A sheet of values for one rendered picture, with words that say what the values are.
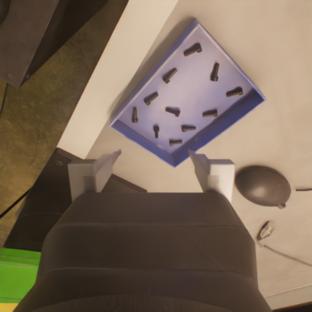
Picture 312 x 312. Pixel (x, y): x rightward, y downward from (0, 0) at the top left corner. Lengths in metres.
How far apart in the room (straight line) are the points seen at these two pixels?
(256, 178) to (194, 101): 0.14
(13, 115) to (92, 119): 1.36
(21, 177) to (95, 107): 1.82
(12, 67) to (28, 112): 1.14
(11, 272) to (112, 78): 0.20
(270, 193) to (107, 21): 1.02
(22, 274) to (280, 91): 0.30
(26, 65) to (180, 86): 0.25
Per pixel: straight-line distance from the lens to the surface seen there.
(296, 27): 0.25
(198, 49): 0.21
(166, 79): 0.22
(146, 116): 0.25
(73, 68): 1.29
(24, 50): 0.39
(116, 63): 0.23
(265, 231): 0.48
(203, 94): 0.24
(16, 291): 0.25
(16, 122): 1.64
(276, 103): 0.28
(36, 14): 0.37
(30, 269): 0.23
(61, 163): 0.31
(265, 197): 0.33
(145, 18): 0.22
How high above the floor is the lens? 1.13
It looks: 46 degrees down
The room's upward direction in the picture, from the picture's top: 179 degrees counter-clockwise
